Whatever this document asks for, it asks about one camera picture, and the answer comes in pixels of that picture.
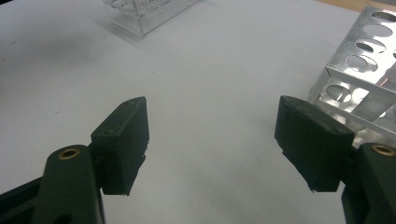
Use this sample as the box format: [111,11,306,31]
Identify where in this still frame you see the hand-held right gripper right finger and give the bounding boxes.
[274,94,356,192]

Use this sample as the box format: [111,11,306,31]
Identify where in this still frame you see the metal tube rack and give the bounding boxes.
[306,5,396,147]

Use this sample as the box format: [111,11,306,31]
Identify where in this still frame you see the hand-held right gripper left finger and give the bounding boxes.
[90,95,150,197]

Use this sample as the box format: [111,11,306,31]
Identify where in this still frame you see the clear acrylic tube rack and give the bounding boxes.
[102,0,204,40]

